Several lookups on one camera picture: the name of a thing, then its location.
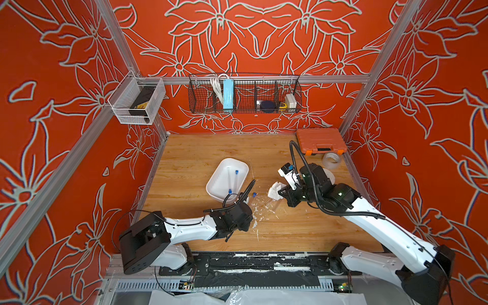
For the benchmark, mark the white plastic tray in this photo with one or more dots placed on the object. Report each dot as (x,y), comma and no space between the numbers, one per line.
(217,186)

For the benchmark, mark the white small box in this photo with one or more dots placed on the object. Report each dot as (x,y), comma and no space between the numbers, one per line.
(291,102)

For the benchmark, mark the white wipe cloth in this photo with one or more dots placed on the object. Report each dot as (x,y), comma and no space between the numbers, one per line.
(273,191)

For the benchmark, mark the clear acrylic wall box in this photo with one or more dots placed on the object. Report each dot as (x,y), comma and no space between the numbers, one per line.
(137,100)

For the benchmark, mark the black wire basket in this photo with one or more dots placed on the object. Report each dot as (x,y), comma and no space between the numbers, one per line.
(205,92)

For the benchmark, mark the orange tool case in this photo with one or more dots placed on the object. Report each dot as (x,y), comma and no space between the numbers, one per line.
(313,141)

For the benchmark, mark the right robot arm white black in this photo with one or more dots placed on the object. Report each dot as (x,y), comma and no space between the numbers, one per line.
(420,268)

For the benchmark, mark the light blue box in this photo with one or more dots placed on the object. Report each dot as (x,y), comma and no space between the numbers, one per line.
(228,95)

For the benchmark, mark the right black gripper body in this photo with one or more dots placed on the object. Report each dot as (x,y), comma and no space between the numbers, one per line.
(302,194)

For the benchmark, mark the clear tape roll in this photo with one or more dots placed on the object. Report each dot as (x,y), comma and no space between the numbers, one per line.
(331,161)

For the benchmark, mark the white flat tape roll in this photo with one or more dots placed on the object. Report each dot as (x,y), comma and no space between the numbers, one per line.
(331,176)

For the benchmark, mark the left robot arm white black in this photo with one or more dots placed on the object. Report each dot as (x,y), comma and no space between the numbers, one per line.
(158,241)

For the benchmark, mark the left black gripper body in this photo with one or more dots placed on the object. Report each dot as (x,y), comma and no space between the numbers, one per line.
(244,227)

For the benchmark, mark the dark round object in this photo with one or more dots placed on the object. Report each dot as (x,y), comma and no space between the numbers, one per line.
(267,106)

